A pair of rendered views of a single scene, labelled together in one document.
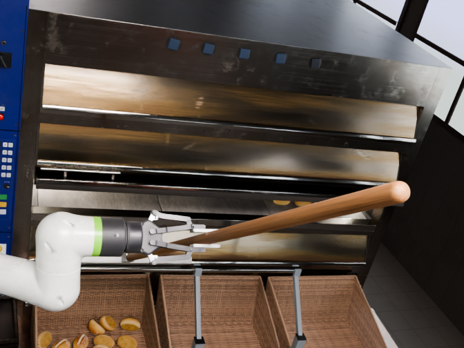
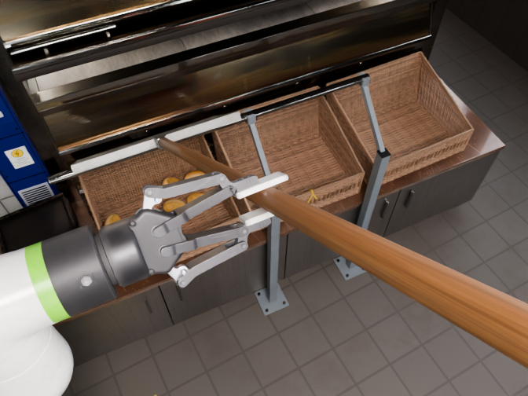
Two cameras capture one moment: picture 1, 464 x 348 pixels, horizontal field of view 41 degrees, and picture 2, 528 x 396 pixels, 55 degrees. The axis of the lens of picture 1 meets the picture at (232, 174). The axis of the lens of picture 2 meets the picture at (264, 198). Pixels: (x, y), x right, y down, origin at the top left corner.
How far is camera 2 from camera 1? 0.97 m
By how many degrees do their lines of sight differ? 27
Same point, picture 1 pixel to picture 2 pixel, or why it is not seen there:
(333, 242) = (392, 22)
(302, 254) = (359, 47)
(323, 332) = (395, 122)
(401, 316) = (457, 65)
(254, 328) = (323, 140)
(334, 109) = not seen: outside the picture
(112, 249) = (90, 304)
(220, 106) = not seen: outside the picture
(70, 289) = (48, 382)
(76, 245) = (12, 332)
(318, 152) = not seen: outside the picture
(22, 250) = (47, 144)
